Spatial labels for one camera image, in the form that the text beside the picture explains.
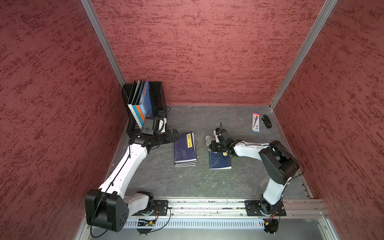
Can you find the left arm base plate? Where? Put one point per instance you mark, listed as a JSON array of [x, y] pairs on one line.
[[155, 208]]

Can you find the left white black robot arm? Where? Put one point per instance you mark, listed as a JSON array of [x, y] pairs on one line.
[[108, 207]]

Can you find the blue orange upright folder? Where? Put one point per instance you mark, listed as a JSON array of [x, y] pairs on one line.
[[145, 104]]

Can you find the blue book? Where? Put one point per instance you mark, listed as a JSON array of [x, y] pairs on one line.
[[220, 161]]

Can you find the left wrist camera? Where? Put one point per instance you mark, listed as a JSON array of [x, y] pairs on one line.
[[154, 125]]

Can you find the aluminium rail frame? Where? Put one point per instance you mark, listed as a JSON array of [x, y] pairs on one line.
[[296, 209]]

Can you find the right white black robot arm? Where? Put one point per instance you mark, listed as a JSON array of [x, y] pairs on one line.
[[279, 163]]

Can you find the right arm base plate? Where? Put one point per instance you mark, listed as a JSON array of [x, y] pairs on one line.
[[264, 209]]

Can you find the black mesh file basket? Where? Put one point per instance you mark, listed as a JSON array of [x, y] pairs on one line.
[[159, 107]]

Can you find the white teal upright book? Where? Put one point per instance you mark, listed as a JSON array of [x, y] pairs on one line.
[[134, 99]]

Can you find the grey fluffy cleaning cloth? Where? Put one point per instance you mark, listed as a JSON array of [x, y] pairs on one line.
[[209, 140]]

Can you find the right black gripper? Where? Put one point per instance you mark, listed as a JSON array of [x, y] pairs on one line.
[[213, 148]]

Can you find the white blue pen box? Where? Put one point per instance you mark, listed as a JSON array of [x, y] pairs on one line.
[[256, 123]]

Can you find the purple book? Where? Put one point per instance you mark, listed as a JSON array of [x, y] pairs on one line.
[[184, 148], [187, 163]]

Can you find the slotted cable duct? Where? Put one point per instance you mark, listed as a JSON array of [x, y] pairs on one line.
[[222, 224]]

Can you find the small black device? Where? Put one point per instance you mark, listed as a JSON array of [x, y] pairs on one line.
[[267, 122]]

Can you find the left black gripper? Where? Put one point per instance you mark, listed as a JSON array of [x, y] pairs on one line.
[[168, 139]]

